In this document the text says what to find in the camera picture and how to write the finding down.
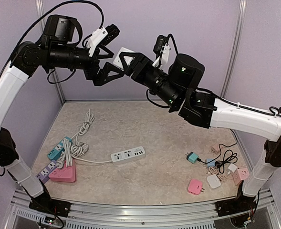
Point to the right aluminium corner post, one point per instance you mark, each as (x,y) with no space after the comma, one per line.
(235,47)

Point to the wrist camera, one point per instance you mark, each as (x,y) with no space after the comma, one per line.
(101,36)
(162,51)

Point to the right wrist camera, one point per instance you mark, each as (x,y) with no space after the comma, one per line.
(162,51)

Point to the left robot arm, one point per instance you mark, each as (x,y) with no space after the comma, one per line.
(54,49)

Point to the aluminium front rail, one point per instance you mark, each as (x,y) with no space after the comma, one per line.
(80,215)

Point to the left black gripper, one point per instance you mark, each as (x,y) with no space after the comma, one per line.
(101,78)

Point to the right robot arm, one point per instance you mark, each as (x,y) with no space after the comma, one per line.
(178,88)

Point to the white power strip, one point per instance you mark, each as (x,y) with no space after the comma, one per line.
(128,155)

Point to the teal power strip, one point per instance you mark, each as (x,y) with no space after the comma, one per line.
(55,153)

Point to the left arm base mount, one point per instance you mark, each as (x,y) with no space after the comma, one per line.
(51,206)

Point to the pink cube socket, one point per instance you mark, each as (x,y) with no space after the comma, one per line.
(240,175)

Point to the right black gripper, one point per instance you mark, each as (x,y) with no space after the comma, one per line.
(139,58)

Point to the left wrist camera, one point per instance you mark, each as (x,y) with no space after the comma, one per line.
(101,36)

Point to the white cube socket adapter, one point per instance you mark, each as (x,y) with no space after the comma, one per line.
(117,61)

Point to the light blue charger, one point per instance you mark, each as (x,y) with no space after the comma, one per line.
(209,162)

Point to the purple power strip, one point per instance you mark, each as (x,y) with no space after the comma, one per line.
(43,176)

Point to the teal charger plug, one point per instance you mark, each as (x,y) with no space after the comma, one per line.
(192,157)

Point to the white square charger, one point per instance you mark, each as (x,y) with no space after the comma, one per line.
(213,181)

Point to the pink small charger plug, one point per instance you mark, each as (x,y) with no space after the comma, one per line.
(216,149)

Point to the small white charger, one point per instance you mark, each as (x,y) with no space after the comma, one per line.
(231,168)

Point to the pink square plug adapter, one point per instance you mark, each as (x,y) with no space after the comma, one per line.
(195,187)

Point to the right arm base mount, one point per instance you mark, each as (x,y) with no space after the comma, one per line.
(235,205)

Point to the pink triangular power strip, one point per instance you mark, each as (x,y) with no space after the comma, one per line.
(65,174)

